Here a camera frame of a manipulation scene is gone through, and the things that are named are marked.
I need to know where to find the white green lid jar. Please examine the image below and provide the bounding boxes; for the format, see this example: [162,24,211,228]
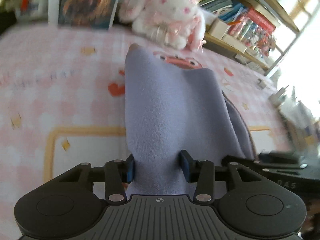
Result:
[15,0,48,22]

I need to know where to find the white pen holder box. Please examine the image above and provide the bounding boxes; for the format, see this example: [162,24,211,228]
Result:
[208,18,229,40]

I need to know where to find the purple and pink sweater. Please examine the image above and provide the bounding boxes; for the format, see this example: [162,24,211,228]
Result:
[125,44,255,195]

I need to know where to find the pink checkered table mat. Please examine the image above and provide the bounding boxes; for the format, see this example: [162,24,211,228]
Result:
[0,24,296,205]

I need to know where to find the Harry Potter book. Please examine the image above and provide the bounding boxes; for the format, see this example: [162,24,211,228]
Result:
[58,0,119,29]

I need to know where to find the wooden desk shelf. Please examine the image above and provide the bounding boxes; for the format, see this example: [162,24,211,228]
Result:
[205,33,268,72]

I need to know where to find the white pink plush bunny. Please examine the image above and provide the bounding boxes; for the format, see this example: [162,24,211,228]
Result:
[118,0,206,51]

